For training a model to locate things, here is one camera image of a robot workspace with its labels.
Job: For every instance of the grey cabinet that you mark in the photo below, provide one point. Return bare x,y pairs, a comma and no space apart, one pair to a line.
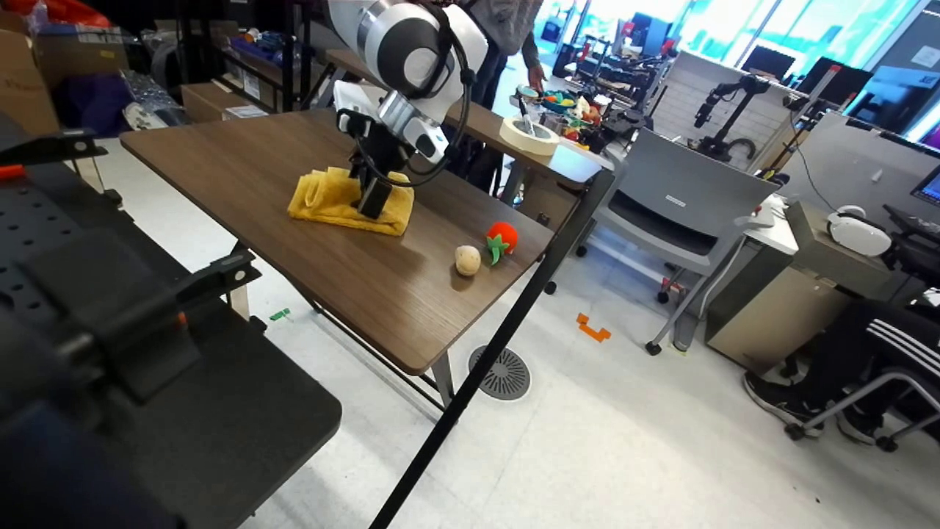
764,296

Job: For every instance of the white tape roll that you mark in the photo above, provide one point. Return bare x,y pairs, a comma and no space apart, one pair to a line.
529,143

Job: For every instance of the yellow towel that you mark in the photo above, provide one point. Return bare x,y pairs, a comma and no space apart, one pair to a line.
323,200

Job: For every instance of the person in grey hoodie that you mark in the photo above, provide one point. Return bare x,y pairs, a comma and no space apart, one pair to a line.
508,18

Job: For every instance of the grey plastic cart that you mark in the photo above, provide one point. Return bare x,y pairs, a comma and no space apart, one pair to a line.
676,191

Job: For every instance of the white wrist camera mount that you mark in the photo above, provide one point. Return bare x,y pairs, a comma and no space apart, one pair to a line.
422,133

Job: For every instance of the black monitor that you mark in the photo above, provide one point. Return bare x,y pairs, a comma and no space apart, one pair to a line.
831,84
764,66

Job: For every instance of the black rolling chair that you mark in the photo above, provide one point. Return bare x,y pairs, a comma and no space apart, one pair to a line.
889,441

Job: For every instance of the white rounded device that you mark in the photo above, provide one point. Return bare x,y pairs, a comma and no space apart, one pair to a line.
856,235

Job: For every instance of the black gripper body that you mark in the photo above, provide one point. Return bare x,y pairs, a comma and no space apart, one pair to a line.
377,149

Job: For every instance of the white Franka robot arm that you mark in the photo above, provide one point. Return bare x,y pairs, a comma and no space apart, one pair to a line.
400,46

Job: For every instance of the orange floor marker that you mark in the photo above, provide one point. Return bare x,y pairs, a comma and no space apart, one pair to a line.
590,329

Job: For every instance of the flat brown box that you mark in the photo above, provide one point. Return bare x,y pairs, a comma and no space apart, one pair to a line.
222,105

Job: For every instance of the light grey desk partition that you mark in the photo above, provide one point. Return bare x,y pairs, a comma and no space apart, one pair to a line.
684,99

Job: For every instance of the long wooden desk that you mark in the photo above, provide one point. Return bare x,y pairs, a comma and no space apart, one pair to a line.
488,125

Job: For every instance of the round floor drain cover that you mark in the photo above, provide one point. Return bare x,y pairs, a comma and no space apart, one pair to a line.
513,377

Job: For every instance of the black tripod pole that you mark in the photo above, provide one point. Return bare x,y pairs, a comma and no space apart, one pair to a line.
471,385

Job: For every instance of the beige ball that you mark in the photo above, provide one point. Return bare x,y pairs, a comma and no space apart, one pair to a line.
469,263

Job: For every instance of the black background robot arm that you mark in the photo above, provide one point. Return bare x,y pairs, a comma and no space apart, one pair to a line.
720,118

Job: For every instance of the red and green toy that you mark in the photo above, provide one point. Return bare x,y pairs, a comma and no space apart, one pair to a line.
502,235

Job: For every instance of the person in dark trousers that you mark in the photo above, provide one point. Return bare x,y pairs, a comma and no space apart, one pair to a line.
899,340

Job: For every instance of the large black backpack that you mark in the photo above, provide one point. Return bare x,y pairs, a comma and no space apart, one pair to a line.
479,166

